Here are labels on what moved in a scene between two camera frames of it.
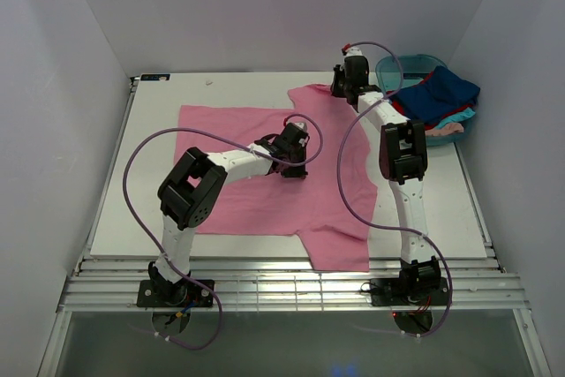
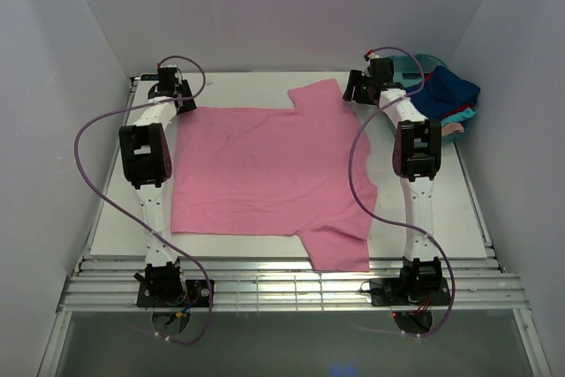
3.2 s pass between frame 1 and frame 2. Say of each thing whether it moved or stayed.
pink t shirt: stayed
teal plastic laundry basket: stayed
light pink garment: stayed
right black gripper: moved
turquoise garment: stayed
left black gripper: moved
